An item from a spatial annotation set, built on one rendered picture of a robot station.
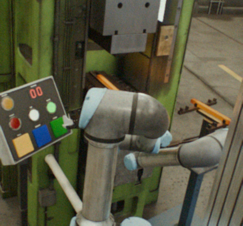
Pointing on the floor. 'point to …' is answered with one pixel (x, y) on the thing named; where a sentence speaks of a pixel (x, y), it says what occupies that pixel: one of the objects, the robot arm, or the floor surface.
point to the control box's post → (23, 165)
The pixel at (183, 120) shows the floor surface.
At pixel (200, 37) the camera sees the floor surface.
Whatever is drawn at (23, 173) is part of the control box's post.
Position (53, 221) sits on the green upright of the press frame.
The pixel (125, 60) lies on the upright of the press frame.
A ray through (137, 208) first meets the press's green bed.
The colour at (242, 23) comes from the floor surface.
